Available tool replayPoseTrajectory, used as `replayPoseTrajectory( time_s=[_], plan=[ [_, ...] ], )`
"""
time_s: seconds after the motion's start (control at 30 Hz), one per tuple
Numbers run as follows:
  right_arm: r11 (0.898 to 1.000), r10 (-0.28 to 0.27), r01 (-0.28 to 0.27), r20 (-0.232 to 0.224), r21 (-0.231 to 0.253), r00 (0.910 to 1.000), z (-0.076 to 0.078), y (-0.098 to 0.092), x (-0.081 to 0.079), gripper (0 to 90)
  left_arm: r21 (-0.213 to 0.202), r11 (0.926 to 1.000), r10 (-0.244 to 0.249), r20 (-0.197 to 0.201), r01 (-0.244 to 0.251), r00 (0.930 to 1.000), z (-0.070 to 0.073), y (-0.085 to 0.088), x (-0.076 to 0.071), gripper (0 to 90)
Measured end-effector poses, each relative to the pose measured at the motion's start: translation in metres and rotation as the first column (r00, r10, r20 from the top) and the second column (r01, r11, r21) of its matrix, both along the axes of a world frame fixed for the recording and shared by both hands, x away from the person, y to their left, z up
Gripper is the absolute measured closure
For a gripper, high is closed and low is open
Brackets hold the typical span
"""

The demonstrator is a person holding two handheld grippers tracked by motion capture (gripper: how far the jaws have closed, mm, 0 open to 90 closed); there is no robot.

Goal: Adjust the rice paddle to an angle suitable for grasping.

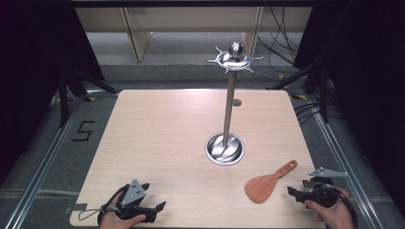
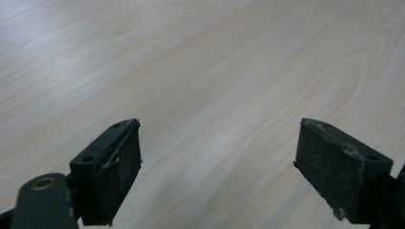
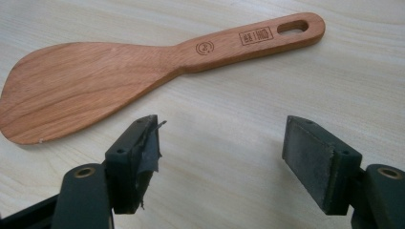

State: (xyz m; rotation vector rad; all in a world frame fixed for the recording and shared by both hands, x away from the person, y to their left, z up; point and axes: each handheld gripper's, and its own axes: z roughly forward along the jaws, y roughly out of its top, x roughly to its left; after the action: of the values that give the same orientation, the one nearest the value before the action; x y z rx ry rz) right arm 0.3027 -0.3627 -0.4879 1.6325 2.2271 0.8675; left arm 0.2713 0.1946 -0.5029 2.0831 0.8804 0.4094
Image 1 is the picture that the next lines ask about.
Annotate metal utensil rack stand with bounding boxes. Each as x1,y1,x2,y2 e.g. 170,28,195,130
204,41,265,167

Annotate person's left hand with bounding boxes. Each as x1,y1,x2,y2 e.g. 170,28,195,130
98,192,147,229

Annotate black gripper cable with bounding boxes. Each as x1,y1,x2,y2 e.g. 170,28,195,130
324,183,359,229
96,184,130,225

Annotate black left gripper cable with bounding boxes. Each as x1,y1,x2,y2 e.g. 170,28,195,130
96,184,130,225

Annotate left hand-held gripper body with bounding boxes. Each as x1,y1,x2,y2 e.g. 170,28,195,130
115,178,159,223

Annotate black cables on floor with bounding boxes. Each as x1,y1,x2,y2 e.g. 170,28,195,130
294,100,338,126

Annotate aluminium floor rail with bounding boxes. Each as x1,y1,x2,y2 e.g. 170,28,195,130
2,97,84,229
306,94,383,229

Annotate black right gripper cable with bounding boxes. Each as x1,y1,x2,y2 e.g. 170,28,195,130
324,183,359,229

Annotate black metal stand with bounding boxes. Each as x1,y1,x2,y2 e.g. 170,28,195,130
56,66,120,129
266,60,330,124

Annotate wooden spatula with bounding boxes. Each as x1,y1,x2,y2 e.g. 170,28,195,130
244,159,299,204

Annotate person's right hand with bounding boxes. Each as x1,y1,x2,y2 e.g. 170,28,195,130
304,190,355,229

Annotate dark curtain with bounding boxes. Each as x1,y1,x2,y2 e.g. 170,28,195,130
292,0,405,219
0,0,106,187

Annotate hanging black cables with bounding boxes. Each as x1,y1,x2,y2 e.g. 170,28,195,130
257,7,301,77

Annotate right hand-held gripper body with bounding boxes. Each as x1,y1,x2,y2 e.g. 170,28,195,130
305,167,349,208

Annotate thin grey cord loop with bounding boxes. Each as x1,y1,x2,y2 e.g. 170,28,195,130
77,208,107,221

